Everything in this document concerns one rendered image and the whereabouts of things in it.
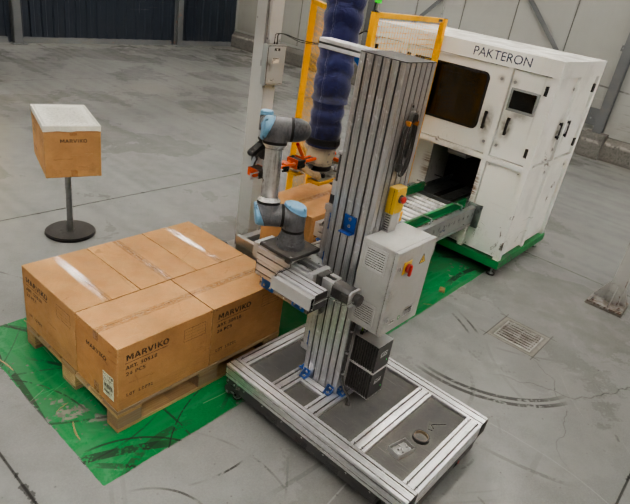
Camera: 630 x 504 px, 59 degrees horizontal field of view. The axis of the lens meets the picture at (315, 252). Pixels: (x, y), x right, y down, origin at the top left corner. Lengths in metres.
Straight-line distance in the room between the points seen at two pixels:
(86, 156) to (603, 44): 9.32
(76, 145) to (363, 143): 2.60
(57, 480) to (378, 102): 2.30
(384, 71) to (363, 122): 0.25
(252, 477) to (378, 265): 1.25
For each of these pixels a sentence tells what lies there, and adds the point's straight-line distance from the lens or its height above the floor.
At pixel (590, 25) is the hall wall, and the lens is 11.77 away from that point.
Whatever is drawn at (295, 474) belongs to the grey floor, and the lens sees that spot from 3.10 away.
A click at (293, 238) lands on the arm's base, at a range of 2.80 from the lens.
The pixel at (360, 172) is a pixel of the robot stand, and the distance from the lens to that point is 2.67.
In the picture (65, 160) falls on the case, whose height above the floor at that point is 0.76.
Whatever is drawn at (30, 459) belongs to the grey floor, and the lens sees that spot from 3.21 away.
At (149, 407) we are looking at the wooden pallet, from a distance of 3.35.
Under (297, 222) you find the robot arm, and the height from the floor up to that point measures 1.19.
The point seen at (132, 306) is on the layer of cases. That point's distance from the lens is 3.20.
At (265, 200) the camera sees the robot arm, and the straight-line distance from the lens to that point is 2.72.
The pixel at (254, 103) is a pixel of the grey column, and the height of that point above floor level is 1.30.
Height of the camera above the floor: 2.32
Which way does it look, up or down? 27 degrees down
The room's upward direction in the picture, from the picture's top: 10 degrees clockwise
